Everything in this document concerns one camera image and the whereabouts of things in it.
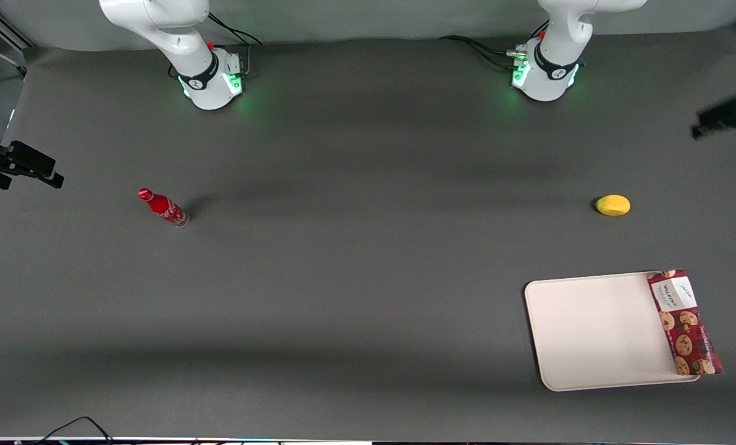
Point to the red cookie box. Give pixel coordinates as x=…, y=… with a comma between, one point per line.
x=686, y=324

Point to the thin metal frame rod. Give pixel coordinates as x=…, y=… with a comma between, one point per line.
x=0, y=54

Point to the red cola bottle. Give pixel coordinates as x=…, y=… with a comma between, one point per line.
x=162, y=206

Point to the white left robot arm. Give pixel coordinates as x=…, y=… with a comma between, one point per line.
x=556, y=37

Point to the dark metal frame rail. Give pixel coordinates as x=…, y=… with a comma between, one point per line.
x=3, y=23

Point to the yellow lemon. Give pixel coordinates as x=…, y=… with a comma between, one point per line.
x=613, y=205

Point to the white plastic tray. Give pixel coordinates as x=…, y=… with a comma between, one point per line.
x=596, y=330

